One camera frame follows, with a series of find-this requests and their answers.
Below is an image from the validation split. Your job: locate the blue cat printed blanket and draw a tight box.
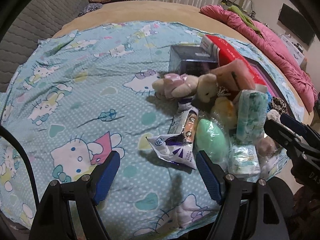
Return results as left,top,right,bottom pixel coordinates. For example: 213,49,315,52
0,20,300,238

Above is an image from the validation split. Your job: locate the black television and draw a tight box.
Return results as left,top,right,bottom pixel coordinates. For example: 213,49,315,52
278,3,315,46

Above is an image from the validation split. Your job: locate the pink comforter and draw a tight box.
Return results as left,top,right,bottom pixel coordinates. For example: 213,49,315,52
200,4,318,113

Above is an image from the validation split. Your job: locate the white drawer cabinet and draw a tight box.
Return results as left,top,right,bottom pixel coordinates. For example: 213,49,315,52
280,34,307,65

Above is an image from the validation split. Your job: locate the pink brown plush toy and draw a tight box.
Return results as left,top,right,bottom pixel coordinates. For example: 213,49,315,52
212,60,256,92

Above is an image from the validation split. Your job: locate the wall mirror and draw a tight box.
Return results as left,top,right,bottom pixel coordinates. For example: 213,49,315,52
236,0,253,12

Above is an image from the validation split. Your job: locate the dark patterned cloth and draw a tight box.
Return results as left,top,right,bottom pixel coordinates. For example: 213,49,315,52
77,3,103,17

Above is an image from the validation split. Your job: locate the beige bed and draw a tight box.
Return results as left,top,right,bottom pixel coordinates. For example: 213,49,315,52
47,0,313,128

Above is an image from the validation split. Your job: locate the person's right forearm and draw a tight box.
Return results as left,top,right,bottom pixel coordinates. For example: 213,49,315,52
291,184,320,230

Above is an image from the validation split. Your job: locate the white fluffy scrunchie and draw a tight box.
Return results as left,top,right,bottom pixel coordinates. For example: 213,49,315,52
266,109,283,120

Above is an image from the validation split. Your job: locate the leopard print scrunchie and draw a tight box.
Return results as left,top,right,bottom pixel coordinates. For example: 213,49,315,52
270,97,288,112

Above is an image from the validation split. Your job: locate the cartoon face packet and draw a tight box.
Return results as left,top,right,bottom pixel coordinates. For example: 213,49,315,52
168,97,200,144

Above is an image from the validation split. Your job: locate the yellow plush toy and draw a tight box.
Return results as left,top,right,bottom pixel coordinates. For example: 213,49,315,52
211,96,238,128

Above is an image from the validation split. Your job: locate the green cloth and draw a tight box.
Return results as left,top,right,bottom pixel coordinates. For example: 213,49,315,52
226,5,262,33

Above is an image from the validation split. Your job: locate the black cable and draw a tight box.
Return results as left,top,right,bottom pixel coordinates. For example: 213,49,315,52
0,126,40,205

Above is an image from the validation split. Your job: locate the grey quilted headboard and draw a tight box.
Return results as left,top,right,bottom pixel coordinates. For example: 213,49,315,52
0,0,92,93

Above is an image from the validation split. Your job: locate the dark framed pink tray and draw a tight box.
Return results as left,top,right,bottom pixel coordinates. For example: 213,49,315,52
250,60,295,120

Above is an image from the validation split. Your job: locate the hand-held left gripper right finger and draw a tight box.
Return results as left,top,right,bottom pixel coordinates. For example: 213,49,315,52
196,150,283,240

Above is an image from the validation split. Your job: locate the beige teddy bear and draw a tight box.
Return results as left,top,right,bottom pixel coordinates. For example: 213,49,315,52
194,73,232,103

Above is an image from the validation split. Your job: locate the dark purple box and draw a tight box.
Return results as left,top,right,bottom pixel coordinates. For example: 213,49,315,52
168,45,218,77

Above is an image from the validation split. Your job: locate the small green printed tissue pack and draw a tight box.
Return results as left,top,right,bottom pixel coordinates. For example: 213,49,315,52
228,144,261,176

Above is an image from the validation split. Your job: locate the red tissue pack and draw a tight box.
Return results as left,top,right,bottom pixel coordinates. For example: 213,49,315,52
200,34,268,90

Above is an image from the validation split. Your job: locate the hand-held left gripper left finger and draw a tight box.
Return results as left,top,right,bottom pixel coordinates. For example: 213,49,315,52
29,151,121,240

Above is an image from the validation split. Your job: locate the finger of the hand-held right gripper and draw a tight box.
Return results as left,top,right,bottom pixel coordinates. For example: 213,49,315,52
280,114,320,145
264,120,304,155

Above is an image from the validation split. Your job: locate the beige soft ball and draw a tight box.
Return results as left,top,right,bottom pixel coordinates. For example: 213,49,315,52
257,137,277,157

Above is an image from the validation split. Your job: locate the green soft ball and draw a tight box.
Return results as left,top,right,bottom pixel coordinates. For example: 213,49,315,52
194,119,229,164

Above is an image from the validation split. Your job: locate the tall green printed tissue pack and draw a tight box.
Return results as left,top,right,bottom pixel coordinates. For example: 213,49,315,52
236,89,268,140

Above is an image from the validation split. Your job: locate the pink bow plush bunny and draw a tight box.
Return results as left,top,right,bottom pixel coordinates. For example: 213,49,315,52
152,73,199,98

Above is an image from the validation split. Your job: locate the white purple snack packet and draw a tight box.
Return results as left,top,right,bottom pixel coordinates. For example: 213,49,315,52
146,133,198,170

